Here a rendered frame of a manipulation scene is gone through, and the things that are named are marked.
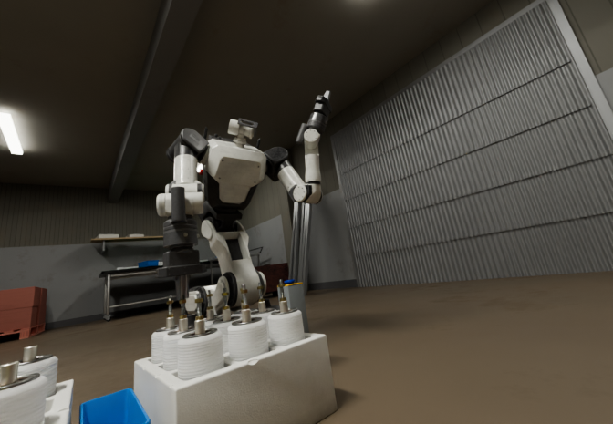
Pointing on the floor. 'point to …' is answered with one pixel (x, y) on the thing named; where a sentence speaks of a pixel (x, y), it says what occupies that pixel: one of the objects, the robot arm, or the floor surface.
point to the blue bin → (114, 409)
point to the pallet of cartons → (22, 312)
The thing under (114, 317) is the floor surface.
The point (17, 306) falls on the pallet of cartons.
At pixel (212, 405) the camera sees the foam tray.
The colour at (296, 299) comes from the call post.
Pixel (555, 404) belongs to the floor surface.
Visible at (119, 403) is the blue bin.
